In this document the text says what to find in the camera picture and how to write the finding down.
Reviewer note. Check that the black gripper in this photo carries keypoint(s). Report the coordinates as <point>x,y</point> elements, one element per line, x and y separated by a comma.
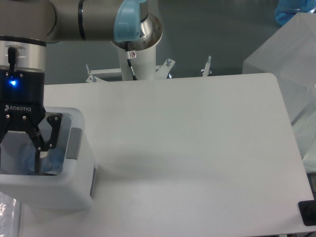
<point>21,109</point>

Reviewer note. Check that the crushed clear plastic bottle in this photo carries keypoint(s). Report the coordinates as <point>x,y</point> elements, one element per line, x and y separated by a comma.
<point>51,164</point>

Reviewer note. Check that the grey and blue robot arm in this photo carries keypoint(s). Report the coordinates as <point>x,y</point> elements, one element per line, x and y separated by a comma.
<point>26,27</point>

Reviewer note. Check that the white trash can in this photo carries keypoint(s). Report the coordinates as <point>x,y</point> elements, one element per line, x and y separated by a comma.
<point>72,188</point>

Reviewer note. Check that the clear plastic sheet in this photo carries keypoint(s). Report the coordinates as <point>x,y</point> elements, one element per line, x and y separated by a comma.
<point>10,210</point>

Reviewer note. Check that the translucent plastic box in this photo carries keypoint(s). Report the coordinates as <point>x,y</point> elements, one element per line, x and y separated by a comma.
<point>290,55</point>

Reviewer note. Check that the blue plastic bag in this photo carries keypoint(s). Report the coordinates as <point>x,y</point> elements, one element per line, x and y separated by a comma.
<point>286,9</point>

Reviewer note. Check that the black device at table edge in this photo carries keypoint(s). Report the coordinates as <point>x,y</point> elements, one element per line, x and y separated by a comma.
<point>308,212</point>

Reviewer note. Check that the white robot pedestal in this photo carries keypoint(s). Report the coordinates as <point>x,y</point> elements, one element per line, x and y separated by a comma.
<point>137,59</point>

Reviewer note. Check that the white metal base frame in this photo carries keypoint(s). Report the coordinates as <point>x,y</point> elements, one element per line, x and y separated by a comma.
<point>162,71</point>

